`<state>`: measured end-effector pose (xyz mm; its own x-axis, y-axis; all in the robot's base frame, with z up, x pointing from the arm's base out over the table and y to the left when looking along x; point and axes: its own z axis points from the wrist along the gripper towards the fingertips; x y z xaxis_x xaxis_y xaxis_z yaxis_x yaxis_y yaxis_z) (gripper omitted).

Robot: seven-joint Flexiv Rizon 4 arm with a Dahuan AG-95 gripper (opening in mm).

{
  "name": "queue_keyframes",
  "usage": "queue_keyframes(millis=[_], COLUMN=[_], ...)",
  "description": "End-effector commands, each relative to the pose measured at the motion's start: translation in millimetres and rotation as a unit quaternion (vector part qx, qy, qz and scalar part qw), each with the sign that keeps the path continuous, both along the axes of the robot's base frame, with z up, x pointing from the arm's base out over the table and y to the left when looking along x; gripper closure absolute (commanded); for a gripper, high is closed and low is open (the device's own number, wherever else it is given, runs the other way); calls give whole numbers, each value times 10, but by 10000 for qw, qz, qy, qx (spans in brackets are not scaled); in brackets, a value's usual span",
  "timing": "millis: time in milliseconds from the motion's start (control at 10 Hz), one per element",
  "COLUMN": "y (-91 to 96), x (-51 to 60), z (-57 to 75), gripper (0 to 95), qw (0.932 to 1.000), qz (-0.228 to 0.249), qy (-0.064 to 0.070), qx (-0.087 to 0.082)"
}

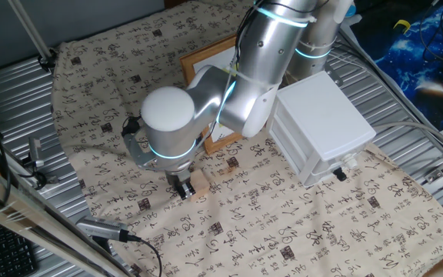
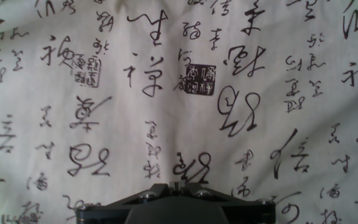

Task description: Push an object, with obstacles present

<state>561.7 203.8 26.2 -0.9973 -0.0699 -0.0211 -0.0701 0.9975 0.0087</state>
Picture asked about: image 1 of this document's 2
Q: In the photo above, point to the aluminium frame bar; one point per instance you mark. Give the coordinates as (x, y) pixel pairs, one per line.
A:
(33, 215)

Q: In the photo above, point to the small black plug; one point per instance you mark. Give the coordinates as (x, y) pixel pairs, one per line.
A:
(340, 174)

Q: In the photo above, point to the small silver camera on mount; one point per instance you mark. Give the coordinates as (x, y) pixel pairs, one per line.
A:
(35, 152)

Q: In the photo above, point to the wooden picture frame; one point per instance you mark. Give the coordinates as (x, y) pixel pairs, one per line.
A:
(190, 61)

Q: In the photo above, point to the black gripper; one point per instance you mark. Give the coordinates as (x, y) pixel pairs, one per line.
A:
(178, 179)

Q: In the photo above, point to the beige calligraphy print tablecloth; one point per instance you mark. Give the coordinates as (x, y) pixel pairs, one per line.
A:
(267, 223)

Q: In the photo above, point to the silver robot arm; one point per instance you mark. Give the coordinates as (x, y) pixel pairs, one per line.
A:
(167, 119)

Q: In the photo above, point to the black keyboard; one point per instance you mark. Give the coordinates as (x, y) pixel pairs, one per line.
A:
(8, 252)

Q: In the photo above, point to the black clamp on pole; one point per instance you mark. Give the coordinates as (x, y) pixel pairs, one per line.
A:
(47, 61)

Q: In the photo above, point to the light wooden cube block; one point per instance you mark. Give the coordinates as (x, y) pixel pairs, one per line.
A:
(200, 184)

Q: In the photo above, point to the blue space print mat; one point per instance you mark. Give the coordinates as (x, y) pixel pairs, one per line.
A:
(417, 57)

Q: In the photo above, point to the white plastic drawer cabinet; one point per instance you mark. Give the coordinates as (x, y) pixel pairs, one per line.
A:
(321, 115)

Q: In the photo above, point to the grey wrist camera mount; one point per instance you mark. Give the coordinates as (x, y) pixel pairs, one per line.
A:
(135, 150)

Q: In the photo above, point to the thin metal pole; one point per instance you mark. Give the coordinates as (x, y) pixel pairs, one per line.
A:
(31, 31)

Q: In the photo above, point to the silver ribbed camera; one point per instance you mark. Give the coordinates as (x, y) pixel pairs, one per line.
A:
(102, 228)

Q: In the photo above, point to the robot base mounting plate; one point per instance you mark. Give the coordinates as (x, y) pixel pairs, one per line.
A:
(333, 75)

